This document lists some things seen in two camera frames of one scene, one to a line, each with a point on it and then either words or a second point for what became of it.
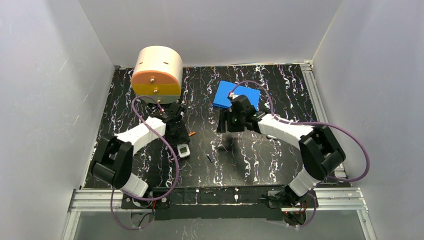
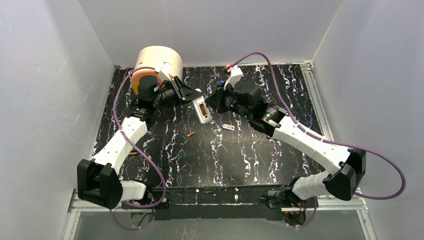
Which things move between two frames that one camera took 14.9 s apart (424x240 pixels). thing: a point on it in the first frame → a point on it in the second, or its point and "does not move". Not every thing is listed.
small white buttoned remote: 183,150 → 202,110
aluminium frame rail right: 308,70 does not move
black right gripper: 226,120 → 224,102
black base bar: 214,202 does not move
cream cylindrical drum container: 158,72 does not move
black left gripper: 180,133 → 180,88
